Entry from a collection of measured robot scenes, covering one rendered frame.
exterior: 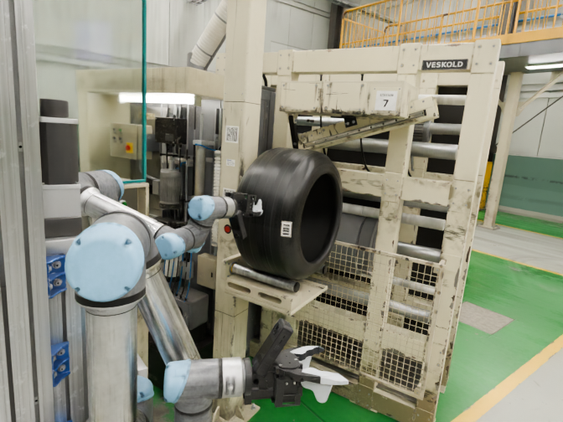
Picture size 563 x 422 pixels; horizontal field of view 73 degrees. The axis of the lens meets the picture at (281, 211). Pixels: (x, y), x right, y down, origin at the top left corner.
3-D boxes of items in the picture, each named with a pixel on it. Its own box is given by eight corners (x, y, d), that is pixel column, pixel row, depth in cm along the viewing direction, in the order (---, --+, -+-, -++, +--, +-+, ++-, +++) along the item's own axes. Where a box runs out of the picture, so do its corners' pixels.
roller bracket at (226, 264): (219, 280, 176) (220, 259, 174) (267, 259, 210) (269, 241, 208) (225, 281, 175) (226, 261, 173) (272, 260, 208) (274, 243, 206)
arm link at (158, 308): (91, 212, 83) (177, 390, 96) (76, 224, 72) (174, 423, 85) (144, 193, 84) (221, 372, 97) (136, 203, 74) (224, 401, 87)
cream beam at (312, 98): (277, 111, 191) (280, 80, 188) (302, 115, 212) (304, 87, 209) (400, 116, 161) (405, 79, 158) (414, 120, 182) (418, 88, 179)
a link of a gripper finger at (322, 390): (347, 404, 76) (303, 392, 79) (348, 375, 75) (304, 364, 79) (343, 413, 73) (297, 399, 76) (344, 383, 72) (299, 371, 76)
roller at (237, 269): (228, 270, 177) (232, 261, 178) (233, 273, 180) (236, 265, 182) (293, 290, 159) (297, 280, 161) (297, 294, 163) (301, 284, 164)
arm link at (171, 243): (41, 169, 114) (181, 235, 105) (70, 167, 124) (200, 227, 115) (34, 204, 117) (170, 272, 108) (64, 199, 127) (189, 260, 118)
